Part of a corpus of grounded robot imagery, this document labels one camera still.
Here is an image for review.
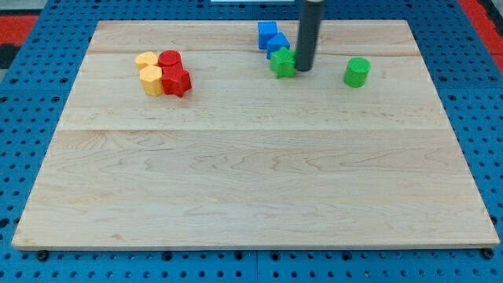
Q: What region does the yellow hexagon block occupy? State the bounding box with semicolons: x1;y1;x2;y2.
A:
139;65;163;97

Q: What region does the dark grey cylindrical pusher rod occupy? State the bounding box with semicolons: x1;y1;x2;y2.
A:
296;0;325;72

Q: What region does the yellow heart block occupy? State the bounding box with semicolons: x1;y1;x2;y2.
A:
134;51;158;71

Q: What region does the blue pentagon block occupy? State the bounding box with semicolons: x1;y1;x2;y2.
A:
266;32;290;59

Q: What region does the light wooden board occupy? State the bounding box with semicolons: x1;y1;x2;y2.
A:
12;20;500;251

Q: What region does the red cylinder block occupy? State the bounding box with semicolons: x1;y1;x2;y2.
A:
158;50;182;68

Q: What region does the green star block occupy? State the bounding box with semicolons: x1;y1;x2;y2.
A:
270;46;296;79

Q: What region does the blue cube block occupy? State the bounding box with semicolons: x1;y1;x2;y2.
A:
257;21;278;50

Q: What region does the red star block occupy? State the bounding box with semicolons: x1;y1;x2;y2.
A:
161;64;192;97

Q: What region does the green cylinder block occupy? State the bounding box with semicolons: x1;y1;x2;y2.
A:
343;57;371;88

